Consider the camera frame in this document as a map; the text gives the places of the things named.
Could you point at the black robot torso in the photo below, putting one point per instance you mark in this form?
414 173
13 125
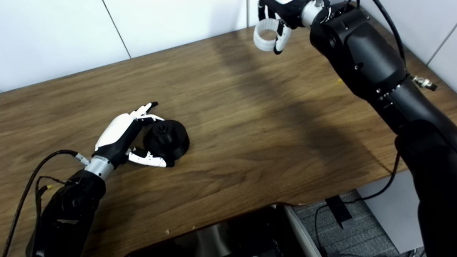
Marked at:
250 235

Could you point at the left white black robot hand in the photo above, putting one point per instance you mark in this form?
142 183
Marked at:
116 132

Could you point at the black flat floor bar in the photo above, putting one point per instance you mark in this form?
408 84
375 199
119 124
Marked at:
340 212

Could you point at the round black part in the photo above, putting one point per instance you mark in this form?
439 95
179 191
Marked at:
173 141

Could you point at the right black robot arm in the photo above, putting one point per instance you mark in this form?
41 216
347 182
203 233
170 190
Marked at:
367 57

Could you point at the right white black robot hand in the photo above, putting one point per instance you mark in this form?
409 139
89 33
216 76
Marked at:
291 12

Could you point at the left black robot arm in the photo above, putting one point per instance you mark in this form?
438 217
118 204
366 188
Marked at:
68 210

